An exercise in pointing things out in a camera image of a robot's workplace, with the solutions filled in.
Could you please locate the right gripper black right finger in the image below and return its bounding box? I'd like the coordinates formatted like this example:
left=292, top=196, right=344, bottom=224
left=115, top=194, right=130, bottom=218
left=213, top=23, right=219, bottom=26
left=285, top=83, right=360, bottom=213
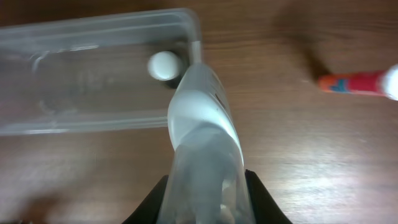
left=245, top=169, right=292, bottom=224

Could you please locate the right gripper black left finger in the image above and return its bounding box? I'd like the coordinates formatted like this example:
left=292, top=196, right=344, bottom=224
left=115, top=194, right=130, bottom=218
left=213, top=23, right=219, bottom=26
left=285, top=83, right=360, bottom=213
left=122, top=175, right=169, bottom=224

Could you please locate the white pump lotion bottle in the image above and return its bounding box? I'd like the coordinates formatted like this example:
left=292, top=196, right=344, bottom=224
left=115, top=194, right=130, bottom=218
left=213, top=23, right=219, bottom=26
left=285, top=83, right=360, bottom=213
left=156, top=62, right=256, bottom=224

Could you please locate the dark syrup bottle white cap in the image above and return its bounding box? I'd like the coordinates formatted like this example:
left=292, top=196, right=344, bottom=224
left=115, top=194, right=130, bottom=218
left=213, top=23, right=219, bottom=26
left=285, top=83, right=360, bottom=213
left=147, top=50, right=187, bottom=89

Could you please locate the orange tube white cap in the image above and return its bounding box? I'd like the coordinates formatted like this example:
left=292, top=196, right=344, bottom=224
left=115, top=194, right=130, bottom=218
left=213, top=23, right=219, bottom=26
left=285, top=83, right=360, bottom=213
left=317, top=65, right=397, bottom=101

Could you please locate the clear plastic container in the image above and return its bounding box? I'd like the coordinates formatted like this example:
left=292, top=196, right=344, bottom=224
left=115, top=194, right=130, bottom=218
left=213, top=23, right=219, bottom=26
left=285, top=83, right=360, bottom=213
left=1, top=8, right=202, bottom=136

